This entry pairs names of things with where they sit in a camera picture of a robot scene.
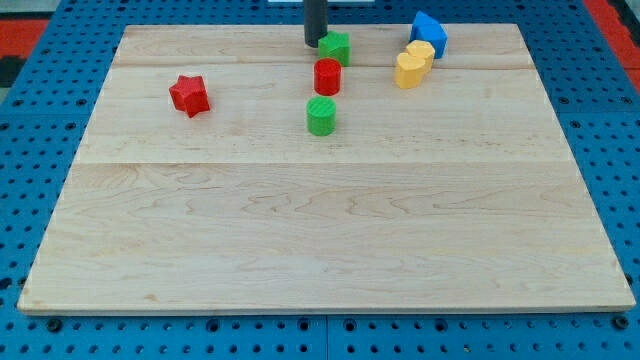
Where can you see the wooden board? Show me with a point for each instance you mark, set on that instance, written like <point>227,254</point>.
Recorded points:
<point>459,196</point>

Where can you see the red cylinder block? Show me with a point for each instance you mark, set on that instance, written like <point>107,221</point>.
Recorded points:
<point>327,76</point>

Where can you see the yellow heart block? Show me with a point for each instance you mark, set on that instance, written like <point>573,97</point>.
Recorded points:
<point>409,70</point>

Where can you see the green cylinder block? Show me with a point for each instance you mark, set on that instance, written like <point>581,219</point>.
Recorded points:
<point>320,115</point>

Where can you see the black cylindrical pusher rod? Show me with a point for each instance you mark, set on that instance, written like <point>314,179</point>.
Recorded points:
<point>315,21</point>

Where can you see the blue triangle block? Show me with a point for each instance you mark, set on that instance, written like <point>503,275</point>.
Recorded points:
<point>428,29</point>

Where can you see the red star block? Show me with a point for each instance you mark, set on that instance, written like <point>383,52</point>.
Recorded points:
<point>189,95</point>

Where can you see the green star block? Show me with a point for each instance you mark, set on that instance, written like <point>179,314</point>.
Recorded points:
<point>335,45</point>

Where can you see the yellow hexagon block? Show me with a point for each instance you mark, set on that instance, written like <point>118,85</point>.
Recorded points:
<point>423,50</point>

